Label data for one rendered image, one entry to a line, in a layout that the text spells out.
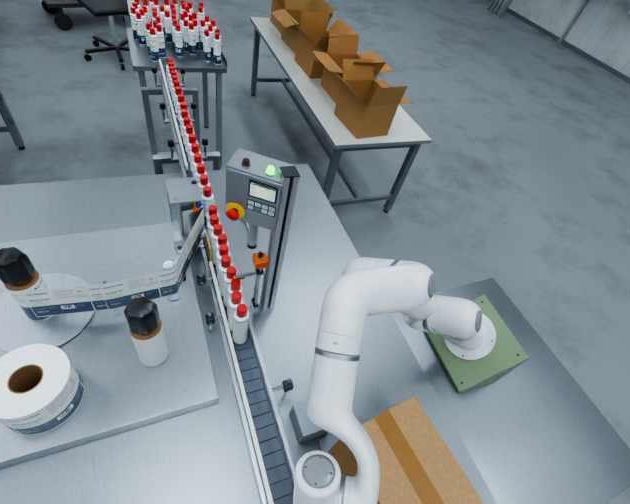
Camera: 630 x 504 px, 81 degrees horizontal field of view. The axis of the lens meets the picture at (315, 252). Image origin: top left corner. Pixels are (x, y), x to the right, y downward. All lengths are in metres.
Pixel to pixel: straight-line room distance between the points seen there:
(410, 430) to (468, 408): 0.50
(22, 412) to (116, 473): 0.30
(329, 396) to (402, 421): 0.42
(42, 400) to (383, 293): 0.91
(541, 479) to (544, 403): 0.29
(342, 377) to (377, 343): 0.82
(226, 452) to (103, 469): 0.34
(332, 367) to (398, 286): 0.21
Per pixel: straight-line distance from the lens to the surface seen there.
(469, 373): 1.56
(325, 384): 0.72
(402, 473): 1.08
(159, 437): 1.33
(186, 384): 1.31
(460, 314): 1.15
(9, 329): 1.54
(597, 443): 1.86
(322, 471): 0.77
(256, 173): 1.02
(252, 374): 1.32
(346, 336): 0.71
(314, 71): 3.32
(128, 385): 1.34
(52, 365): 1.27
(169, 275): 1.34
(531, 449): 1.67
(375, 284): 0.75
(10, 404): 1.26
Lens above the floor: 2.10
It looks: 48 degrees down
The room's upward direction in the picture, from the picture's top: 16 degrees clockwise
